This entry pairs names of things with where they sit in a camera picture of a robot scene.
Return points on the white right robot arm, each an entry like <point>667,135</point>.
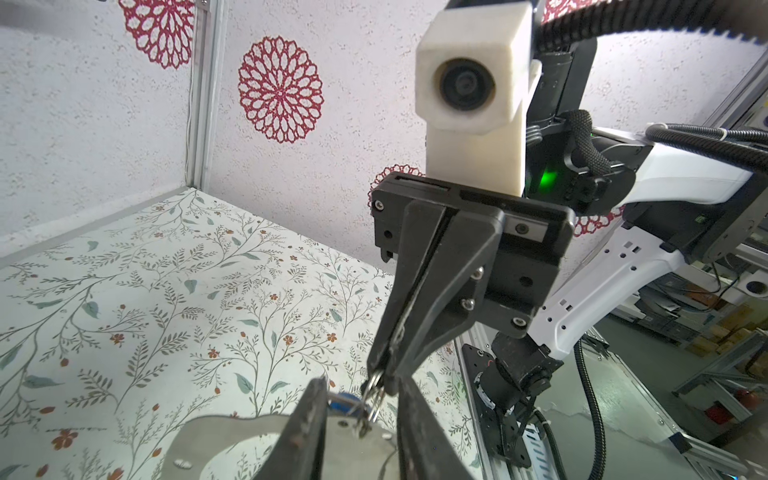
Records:
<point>601,216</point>

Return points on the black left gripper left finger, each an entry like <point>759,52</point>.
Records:
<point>299,451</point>

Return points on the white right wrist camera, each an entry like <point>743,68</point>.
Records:
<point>475,76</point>

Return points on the keyring bunch with blue tags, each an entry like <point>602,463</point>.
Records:
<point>327,436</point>

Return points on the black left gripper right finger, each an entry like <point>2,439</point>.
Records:
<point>424,451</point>

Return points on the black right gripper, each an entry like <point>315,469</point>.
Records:
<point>463,256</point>

